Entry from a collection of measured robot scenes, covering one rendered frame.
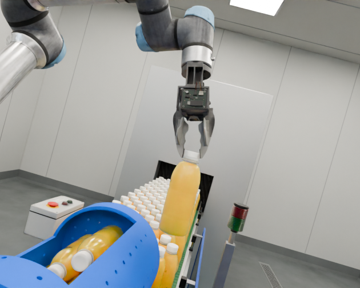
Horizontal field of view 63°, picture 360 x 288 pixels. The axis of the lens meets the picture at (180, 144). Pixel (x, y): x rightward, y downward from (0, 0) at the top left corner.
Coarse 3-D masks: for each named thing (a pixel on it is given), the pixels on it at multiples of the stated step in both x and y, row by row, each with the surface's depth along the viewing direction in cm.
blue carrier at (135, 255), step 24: (72, 216) 76; (96, 216) 80; (120, 216) 79; (48, 240) 73; (72, 240) 81; (120, 240) 60; (144, 240) 70; (0, 264) 38; (24, 264) 39; (48, 264) 75; (96, 264) 48; (120, 264) 54; (144, 264) 64
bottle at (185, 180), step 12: (180, 168) 67; (192, 168) 66; (180, 180) 66; (192, 180) 66; (168, 192) 68; (180, 192) 65; (192, 192) 66; (168, 204) 66; (180, 204) 65; (192, 204) 67; (168, 216) 66; (180, 216) 65; (168, 228) 65; (180, 228) 65
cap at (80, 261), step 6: (78, 252) 61; (84, 252) 61; (72, 258) 61; (78, 258) 60; (84, 258) 60; (90, 258) 61; (72, 264) 60; (78, 264) 60; (84, 264) 60; (90, 264) 62; (78, 270) 60; (84, 270) 60
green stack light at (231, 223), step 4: (232, 216) 116; (232, 220) 115; (236, 220) 114; (240, 220) 114; (244, 220) 115; (228, 224) 117; (232, 224) 115; (236, 224) 114; (240, 224) 114; (244, 224) 116; (232, 228) 115; (236, 228) 114; (240, 228) 114
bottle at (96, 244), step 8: (96, 232) 72; (104, 232) 72; (112, 232) 74; (120, 232) 77; (88, 240) 65; (96, 240) 66; (104, 240) 68; (112, 240) 71; (80, 248) 64; (88, 248) 63; (96, 248) 64; (104, 248) 66; (96, 256) 63
